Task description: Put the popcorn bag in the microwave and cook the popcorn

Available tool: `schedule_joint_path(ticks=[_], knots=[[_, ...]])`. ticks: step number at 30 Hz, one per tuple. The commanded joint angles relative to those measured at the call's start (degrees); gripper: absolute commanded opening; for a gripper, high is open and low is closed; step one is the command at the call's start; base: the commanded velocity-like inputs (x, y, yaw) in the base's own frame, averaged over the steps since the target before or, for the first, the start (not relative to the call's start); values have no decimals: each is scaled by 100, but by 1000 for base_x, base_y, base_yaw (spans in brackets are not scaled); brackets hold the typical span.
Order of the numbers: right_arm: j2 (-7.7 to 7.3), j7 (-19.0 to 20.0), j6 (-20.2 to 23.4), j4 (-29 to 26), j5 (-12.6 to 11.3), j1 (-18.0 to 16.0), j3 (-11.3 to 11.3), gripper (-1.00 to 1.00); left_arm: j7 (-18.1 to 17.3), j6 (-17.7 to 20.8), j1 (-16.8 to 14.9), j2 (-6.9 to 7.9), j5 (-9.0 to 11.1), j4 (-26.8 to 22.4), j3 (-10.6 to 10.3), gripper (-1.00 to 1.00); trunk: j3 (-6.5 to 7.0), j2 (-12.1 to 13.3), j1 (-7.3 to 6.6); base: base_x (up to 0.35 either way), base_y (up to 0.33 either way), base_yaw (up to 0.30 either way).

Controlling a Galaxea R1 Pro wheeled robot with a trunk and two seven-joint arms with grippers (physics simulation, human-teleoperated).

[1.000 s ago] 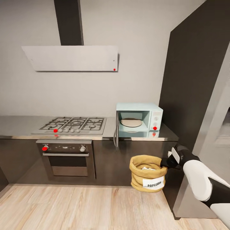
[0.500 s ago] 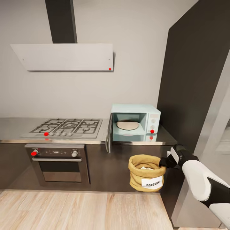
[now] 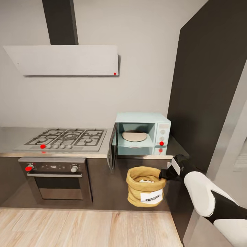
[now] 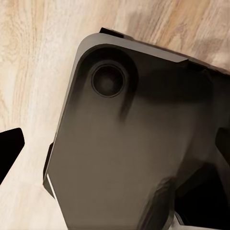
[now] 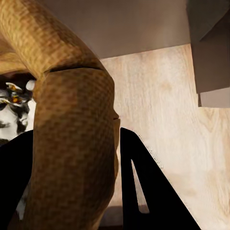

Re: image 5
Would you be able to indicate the popcorn bag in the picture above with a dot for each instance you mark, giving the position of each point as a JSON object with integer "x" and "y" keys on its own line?
{"x": 76, "y": 129}

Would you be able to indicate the fridge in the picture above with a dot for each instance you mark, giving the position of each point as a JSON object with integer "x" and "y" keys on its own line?
{"x": 211, "y": 66}

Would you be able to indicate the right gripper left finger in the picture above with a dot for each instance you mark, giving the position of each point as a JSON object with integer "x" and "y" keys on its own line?
{"x": 16, "y": 160}

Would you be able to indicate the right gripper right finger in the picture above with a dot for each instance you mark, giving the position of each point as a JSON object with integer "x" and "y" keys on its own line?
{"x": 167, "y": 211}

